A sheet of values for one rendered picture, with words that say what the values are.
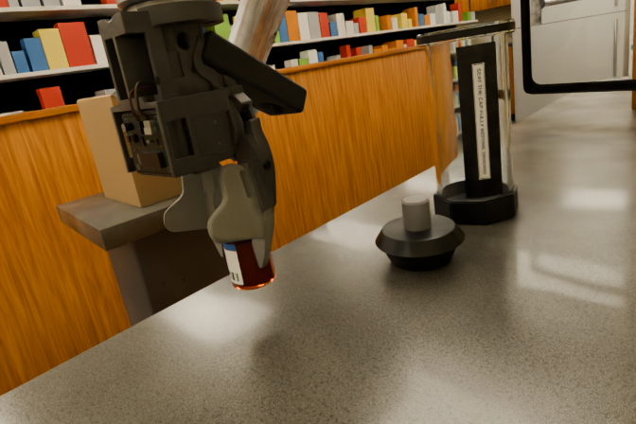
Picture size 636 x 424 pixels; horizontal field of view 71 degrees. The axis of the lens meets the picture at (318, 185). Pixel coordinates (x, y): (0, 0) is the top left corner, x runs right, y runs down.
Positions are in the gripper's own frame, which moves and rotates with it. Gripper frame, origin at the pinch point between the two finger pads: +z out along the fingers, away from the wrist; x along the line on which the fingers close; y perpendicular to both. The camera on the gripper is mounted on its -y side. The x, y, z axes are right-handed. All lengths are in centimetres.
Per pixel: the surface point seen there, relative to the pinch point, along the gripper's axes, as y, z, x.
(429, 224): -15.6, 2.9, 9.5
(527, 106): -557, 77, -149
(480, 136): -26.3, -3.8, 10.9
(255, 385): 7.0, 6.9, 7.2
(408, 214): -14.3, 1.4, 8.1
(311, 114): -190, 17, -167
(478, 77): -26.4, -10.4, 11.0
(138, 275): -11, 20, -53
